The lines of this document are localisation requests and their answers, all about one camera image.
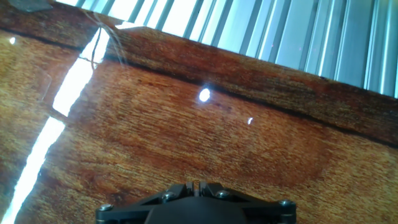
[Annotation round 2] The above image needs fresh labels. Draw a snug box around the large glossy wooden board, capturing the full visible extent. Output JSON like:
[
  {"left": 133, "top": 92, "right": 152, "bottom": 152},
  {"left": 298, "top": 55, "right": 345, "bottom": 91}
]
[{"left": 0, "top": 0, "right": 398, "bottom": 224}]

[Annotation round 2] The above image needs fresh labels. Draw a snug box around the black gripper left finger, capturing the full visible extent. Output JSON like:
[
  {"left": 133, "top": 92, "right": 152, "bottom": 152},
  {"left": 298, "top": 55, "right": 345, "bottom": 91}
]
[{"left": 95, "top": 182, "right": 197, "bottom": 224}]

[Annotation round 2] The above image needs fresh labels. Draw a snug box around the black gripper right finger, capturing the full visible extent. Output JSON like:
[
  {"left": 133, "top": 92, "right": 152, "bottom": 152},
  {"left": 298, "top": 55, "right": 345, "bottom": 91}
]
[{"left": 198, "top": 181, "right": 297, "bottom": 224}]

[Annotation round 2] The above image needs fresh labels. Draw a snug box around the clear tape piece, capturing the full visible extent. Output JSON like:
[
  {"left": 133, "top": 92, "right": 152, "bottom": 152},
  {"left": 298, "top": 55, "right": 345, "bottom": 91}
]
[{"left": 7, "top": 0, "right": 53, "bottom": 13}]

